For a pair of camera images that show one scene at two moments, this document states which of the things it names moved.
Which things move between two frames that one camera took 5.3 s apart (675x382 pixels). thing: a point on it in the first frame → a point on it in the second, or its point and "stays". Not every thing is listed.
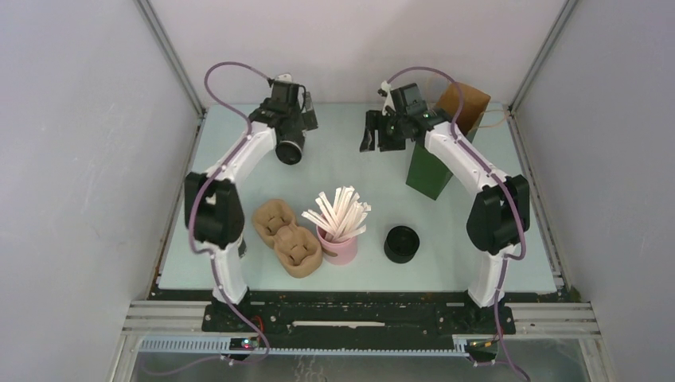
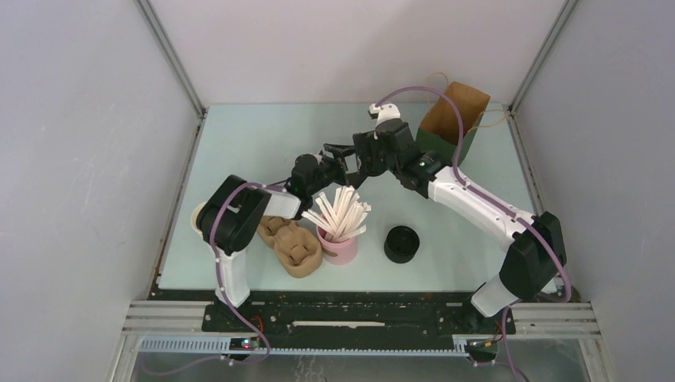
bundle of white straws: x=343 y=218 stays
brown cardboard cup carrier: x=298 y=249 stays
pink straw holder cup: x=346 y=251 stays
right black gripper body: x=391 y=136 → x=368 y=142
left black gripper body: x=302 y=122 → x=333 y=171
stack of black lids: x=401 y=243 stays
